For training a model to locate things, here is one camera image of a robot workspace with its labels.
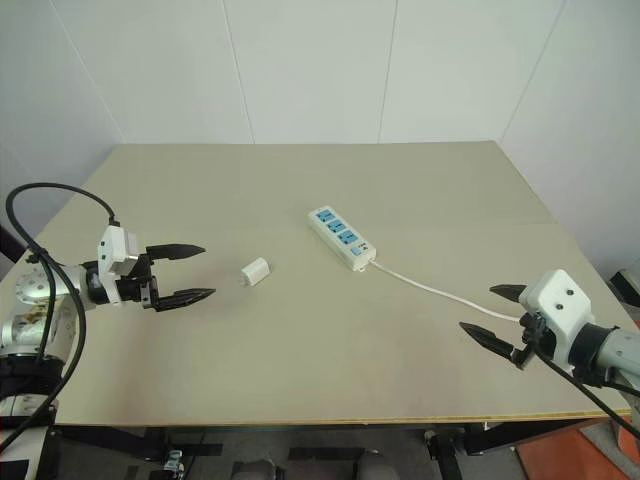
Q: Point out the black table frame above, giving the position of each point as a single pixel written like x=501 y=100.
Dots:
x=525 y=431

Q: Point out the dark rounded shape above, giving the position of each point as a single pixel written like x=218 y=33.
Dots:
x=372 y=465

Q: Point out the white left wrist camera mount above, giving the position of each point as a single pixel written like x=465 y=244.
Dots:
x=112 y=242

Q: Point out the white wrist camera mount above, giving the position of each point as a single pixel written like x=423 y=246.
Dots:
x=555 y=300
x=112 y=242

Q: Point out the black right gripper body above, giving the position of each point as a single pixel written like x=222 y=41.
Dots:
x=542 y=342

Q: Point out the orange floor mat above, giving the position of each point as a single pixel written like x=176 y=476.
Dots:
x=575 y=457

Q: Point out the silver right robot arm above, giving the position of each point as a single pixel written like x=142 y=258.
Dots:
x=617 y=347

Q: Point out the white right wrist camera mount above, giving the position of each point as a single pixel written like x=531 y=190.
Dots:
x=555 y=300

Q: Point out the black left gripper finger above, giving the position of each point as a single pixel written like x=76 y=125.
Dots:
x=175 y=251
x=185 y=297

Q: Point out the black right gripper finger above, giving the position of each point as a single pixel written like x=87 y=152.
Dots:
x=507 y=292
x=487 y=340

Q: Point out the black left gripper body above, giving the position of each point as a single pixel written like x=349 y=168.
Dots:
x=132 y=290

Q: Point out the grey black box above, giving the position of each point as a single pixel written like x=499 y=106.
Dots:
x=627 y=287

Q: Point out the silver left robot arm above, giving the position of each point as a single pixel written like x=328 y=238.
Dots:
x=35 y=292

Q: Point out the white power strip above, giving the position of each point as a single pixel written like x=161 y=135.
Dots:
x=340 y=245

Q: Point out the white plug adapter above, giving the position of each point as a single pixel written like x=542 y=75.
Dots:
x=255 y=271

